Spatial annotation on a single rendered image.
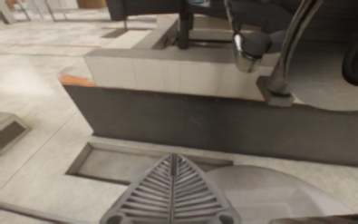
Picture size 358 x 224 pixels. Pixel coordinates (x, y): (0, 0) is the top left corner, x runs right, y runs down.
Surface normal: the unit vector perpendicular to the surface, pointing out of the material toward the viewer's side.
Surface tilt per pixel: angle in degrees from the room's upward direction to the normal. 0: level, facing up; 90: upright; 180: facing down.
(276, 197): 68
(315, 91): 104
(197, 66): 90
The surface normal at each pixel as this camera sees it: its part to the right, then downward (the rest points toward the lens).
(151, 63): -0.14, 0.68
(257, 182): 0.00, -0.73
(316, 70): -0.13, 0.83
